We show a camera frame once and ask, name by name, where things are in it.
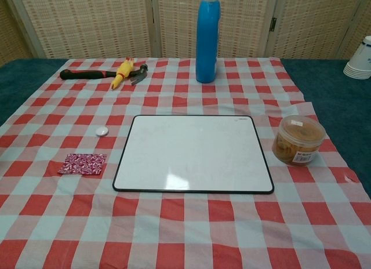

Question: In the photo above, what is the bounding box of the white board black rim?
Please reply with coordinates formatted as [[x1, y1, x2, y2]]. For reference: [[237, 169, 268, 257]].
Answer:
[[112, 115, 275, 195]]

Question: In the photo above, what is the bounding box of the clear tub of rubber bands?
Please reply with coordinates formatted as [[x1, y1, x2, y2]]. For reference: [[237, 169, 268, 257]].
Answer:
[[271, 115, 326, 166]]

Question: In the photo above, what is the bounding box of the red white patterned packet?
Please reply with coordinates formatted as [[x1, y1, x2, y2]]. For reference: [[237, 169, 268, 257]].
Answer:
[[56, 153, 108, 176]]

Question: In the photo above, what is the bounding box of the stack of white paper cups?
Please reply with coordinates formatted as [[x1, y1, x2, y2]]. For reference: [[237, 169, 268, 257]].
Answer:
[[343, 35, 371, 81]]

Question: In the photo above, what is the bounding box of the black red claw hammer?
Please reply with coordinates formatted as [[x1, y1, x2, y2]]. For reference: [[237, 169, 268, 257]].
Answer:
[[59, 63, 150, 86]]

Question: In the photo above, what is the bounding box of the woven folding screen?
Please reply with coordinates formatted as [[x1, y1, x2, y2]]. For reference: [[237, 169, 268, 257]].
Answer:
[[0, 0, 371, 67]]

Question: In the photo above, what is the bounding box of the yellow rubber chicken toy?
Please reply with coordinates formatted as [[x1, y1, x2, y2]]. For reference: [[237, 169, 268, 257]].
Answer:
[[110, 56, 136, 90]]

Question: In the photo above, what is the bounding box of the blue pump bottle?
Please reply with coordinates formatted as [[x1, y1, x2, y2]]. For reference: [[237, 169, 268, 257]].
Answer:
[[195, 0, 220, 84]]

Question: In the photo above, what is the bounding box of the red white checkered tablecloth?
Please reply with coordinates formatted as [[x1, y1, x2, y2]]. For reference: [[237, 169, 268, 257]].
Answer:
[[0, 56, 371, 269]]

